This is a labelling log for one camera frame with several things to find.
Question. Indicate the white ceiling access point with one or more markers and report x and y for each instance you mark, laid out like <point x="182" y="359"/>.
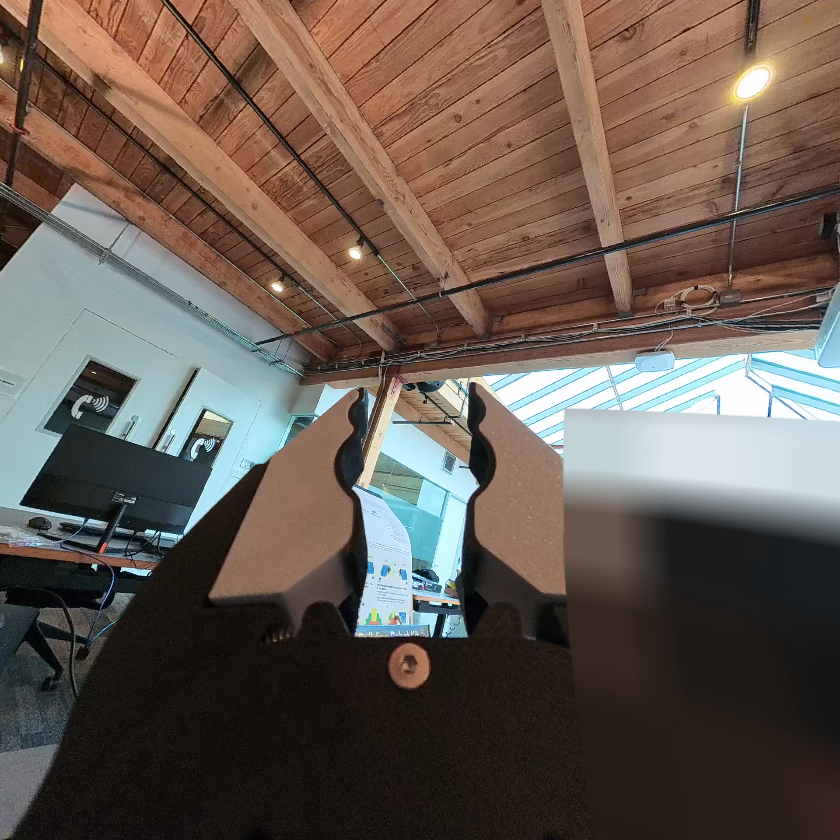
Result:
<point x="655" y="361"/>

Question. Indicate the cluttered office desk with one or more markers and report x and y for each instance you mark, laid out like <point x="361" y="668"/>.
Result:
<point x="433" y="590"/>

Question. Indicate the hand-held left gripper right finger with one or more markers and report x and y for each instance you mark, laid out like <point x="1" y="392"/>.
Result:
<point x="525" y="518"/>

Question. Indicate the wooden office desk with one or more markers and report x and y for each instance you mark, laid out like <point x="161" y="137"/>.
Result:
<point x="65" y="553"/>

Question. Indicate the round ceiling light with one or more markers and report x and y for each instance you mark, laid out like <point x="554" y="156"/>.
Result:
<point x="753" y="82"/>

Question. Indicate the black keyboard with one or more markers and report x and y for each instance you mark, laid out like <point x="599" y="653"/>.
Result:
<point x="79" y="527"/>

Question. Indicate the black hanging pipe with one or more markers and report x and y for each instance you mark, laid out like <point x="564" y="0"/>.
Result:
<point x="26" y="72"/>

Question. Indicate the white printed instruction sheet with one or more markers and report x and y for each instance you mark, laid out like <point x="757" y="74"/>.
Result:
<point x="387" y="544"/>

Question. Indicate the ceiling track spotlight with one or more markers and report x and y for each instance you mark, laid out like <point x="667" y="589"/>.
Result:
<point x="355" y="250"/>
<point x="278" y="285"/>

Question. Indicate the blue robot kit box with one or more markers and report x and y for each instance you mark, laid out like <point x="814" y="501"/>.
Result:
<point x="394" y="632"/>

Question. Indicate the wooden post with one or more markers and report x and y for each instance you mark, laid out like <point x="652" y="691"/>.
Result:
<point x="379" y="433"/>

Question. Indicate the glass skylight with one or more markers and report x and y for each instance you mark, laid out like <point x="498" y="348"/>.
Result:
<point x="590" y="394"/>

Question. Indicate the black computer monitor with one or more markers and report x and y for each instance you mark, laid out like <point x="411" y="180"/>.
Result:
<point x="118" y="472"/>

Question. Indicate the black office chair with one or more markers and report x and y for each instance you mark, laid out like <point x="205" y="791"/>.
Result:
<point x="19" y="630"/>

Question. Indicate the long black ceiling pipe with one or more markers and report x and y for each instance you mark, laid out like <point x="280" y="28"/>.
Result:
<point x="538" y="268"/>

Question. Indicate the black lighting track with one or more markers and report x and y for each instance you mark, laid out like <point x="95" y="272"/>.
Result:
<point x="262" y="117"/>

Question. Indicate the black computer mouse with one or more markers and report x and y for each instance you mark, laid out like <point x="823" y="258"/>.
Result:
<point x="39" y="523"/>

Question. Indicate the white door with phone sign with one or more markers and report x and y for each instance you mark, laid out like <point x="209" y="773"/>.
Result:
<point x="92" y="397"/>
<point x="210" y="439"/>

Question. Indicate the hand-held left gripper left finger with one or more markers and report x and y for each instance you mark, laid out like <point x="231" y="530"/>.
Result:
<point x="282" y="525"/>

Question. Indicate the crinkled plastic bag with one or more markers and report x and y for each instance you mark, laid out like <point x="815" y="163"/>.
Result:
<point x="16" y="538"/>

